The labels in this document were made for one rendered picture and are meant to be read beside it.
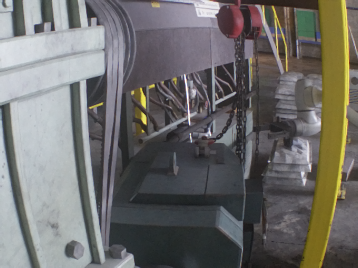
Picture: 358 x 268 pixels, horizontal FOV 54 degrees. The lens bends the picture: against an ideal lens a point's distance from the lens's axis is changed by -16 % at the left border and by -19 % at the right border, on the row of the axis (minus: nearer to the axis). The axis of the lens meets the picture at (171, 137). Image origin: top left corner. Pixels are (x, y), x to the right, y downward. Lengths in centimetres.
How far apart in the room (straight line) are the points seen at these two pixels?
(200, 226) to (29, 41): 66
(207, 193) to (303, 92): 99
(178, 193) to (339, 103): 63
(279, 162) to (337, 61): 224
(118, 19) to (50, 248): 48
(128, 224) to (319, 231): 79
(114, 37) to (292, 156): 283
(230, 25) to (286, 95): 369
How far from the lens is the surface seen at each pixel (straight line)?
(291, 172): 350
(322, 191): 147
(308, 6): 501
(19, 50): 59
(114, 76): 82
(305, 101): 197
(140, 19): 188
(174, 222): 105
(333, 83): 137
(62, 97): 71
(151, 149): 163
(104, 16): 81
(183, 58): 225
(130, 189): 126
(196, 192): 114
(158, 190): 116
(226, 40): 292
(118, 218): 108
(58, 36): 65
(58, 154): 72
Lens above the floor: 133
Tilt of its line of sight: 16 degrees down
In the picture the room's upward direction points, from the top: 2 degrees counter-clockwise
